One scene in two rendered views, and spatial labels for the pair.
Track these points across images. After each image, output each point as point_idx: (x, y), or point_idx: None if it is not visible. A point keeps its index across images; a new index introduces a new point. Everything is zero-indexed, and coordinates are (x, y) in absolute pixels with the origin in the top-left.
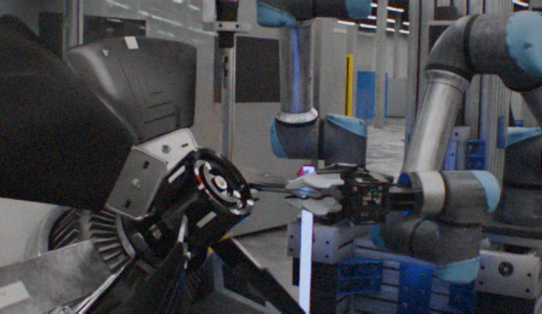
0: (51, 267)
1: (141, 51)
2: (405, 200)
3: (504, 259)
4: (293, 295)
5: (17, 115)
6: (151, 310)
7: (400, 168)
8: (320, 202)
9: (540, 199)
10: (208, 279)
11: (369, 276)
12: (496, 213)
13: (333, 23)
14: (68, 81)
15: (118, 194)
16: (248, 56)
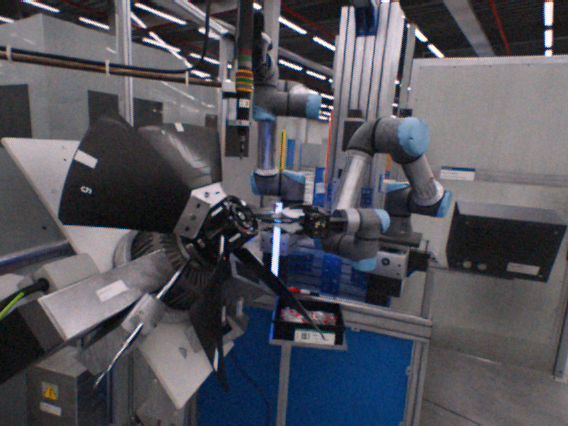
0: (139, 269)
1: (186, 133)
2: (338, 225)
3: (385, 256)
4: None
5: (120, 176)
6: (212, 295)
7: (308, 196)
8: (291, 225)
9: (405, 222)
10: (227, 269)
11: (306, 262)
12: None
13: None
14: (151, 154)
15: (181, 223)
16: (225, 128)
